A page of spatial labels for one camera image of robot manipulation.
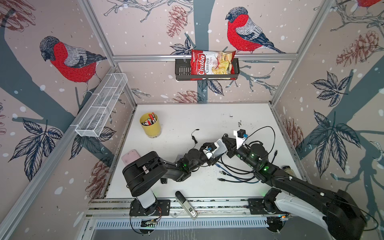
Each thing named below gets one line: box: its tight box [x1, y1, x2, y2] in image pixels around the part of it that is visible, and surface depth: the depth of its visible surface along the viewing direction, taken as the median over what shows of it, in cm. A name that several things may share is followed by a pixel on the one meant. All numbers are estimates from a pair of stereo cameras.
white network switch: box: [211, 139, 227, 158], surface depth 77 cm
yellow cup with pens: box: [139, 112, 161, 139], surface depth 99 cm
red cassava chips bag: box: [190, 50, 237, 81], surface depth 90 cm
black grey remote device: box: [175, 190, 199, 220], surface depth 73 cm
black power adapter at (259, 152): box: [249, 143, 269, 165], surface depth 59 cm
